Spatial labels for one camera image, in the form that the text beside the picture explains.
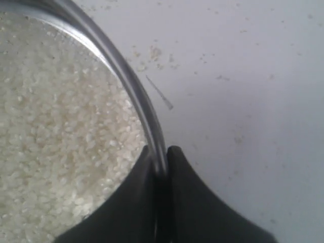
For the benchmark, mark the rice and millet mixture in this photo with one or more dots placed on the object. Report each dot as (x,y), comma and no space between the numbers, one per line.
(69,132)

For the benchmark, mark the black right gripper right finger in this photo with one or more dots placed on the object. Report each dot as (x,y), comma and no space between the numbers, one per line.
(188,211)

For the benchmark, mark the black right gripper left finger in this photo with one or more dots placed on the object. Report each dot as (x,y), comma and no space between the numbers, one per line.
(127,216)

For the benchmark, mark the round steel mesh sieve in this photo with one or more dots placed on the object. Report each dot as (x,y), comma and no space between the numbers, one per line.
(71,19)

